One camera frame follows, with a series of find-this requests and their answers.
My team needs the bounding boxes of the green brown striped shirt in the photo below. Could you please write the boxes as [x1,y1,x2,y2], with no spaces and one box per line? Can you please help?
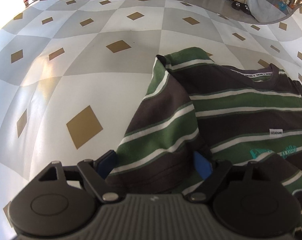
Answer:
[107,47,302,239]

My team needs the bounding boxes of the checkered diamond pattern tablecloth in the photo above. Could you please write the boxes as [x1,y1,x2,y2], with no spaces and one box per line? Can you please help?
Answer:
[0,0,302,239]

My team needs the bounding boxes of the black slippers pair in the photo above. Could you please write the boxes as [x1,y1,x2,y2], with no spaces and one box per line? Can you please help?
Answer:
[231,1,251,15]

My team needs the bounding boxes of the white cloth covered counter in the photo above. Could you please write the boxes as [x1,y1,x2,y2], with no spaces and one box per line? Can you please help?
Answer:
[246,0,292,23]

